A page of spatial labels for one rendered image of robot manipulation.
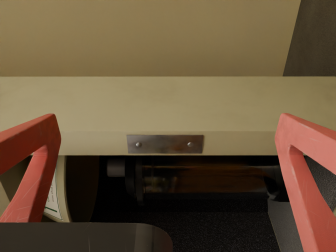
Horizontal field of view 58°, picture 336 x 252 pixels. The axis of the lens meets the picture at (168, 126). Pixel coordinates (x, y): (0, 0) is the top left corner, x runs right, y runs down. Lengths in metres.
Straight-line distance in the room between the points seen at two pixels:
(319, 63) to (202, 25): 0.25
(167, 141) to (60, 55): 0.50
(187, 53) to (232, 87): 0.36
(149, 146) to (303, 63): 0.42
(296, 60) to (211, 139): 0.42
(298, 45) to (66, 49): 0.49
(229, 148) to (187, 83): 0.10
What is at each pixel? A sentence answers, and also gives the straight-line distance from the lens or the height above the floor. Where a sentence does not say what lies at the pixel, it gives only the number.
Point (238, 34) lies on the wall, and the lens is 0.70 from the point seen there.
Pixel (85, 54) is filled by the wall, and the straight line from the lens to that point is 0.73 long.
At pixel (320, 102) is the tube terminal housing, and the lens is 0.35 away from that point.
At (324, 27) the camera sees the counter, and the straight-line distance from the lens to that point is 0.58.
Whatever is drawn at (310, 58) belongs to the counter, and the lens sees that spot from 0.62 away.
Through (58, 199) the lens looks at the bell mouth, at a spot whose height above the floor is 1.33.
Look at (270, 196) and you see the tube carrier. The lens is 0.45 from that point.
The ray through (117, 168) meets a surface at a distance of 0.44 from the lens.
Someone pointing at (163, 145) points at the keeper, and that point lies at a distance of 0.28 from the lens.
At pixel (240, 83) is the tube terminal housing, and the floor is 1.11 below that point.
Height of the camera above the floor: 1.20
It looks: level
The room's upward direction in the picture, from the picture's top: 90 degrees counter-clockwise
